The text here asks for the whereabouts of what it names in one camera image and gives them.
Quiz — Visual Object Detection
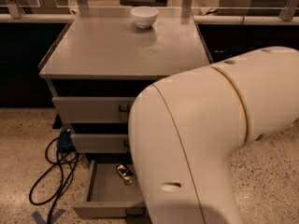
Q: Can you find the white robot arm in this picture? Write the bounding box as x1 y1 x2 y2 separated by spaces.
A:
129 47 299 224

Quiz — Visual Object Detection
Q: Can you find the grey metal drawer cabinet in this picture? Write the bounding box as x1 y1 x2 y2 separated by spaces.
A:
38 7 215 173

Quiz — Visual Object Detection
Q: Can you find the grey middle drawer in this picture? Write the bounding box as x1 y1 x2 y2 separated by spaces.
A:
71 133 130 154

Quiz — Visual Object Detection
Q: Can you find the grey drawer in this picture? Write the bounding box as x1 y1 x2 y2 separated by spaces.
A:
52 97 135 124
73 160 147 218
71 133 130 154

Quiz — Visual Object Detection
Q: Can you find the grey top drawer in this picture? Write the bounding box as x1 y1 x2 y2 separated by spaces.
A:
52 97 135 124

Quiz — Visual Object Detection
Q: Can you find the grey bottom drawer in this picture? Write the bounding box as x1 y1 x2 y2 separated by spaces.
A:
73 160 147 218

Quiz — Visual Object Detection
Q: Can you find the crushed shiny metal can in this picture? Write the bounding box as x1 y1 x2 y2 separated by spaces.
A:
116 163 135 185

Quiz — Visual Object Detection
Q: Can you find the white ceramic bowl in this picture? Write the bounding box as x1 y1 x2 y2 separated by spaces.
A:
131 7 159 29

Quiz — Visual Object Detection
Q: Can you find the blue power adapter box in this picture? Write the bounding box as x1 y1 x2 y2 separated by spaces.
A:
57 131 74 151

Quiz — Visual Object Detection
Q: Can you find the blue tape floor marker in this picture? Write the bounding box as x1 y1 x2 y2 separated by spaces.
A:
31 209 67 224

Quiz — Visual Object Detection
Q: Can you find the black floor cable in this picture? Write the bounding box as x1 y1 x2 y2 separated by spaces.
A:
28 136 83 224

